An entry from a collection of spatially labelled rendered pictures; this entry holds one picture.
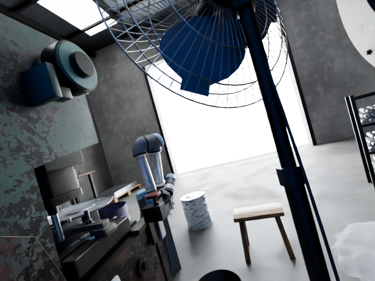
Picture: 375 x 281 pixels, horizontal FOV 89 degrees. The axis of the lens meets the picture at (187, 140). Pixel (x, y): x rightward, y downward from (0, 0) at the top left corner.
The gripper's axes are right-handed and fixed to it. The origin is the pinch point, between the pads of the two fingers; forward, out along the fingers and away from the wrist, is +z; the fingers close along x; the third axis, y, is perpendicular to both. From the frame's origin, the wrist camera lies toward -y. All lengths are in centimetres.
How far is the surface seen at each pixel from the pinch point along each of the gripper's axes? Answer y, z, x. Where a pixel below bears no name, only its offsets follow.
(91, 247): -36, 37, 2
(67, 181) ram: -50, 16, 16
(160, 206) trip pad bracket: -21.1, 12.2, -12.0
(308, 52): 71, -441, -260
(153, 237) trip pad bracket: -8.2, 18.4, -3.6
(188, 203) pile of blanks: 69, -66, 14
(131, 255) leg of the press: -18.8, 31.7, -2.4
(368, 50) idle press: -53, -14, -108
